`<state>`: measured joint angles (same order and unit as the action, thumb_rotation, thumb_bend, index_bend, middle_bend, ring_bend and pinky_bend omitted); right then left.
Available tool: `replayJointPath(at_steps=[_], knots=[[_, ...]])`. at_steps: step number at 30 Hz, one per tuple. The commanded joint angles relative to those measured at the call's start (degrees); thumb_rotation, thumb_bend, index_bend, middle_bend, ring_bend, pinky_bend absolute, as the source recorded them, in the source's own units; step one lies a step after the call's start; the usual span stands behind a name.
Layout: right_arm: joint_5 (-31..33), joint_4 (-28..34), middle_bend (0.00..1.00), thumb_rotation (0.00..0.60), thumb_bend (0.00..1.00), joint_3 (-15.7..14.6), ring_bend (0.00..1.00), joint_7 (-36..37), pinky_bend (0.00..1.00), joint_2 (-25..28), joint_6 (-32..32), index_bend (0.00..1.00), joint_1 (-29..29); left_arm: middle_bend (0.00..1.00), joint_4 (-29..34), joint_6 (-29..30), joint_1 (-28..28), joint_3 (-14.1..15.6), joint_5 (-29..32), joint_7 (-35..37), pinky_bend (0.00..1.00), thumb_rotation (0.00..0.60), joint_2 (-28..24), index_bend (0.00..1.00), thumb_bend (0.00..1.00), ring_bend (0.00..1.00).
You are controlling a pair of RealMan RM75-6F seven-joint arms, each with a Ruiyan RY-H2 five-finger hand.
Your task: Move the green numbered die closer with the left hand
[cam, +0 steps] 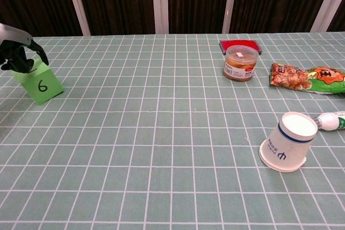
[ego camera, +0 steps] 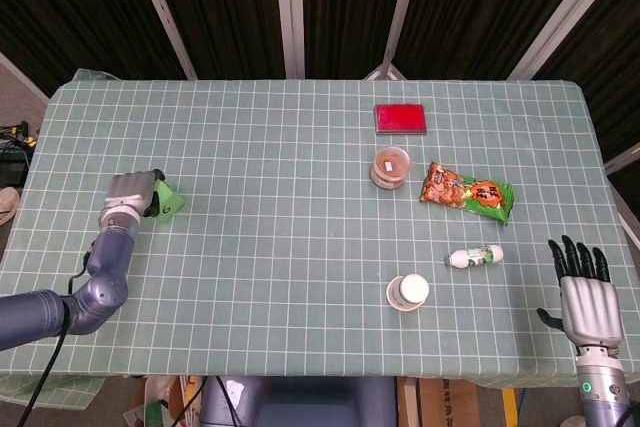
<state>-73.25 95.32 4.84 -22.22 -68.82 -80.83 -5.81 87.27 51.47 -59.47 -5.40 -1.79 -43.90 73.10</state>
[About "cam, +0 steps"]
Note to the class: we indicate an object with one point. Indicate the red ink pad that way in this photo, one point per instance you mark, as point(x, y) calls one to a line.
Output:
point(238, 43)

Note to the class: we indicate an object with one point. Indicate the green checkered tablecloth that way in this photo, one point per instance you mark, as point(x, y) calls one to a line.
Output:
point(167, 138)

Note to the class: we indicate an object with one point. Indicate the white frame post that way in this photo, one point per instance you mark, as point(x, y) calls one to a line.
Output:
point(160, 1)
point(327, 3)
point(230, 1)
point(78, 3)

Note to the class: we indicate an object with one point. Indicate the green snack bag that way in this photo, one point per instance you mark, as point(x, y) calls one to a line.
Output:
point(310, 77)

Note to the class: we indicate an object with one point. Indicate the green numbered foam die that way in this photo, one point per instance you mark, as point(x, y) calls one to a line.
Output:
point(44, 86)

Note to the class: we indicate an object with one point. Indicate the white paper cup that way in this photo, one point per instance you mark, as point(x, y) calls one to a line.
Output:
point(288, 143)

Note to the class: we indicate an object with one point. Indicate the clear plastic jar with snacks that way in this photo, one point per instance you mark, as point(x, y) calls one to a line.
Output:
point(239, 65)

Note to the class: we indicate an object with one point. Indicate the white and green tube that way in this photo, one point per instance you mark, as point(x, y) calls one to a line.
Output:
point(331, 121)

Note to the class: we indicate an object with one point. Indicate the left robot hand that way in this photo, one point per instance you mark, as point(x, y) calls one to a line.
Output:
point(16, 52)

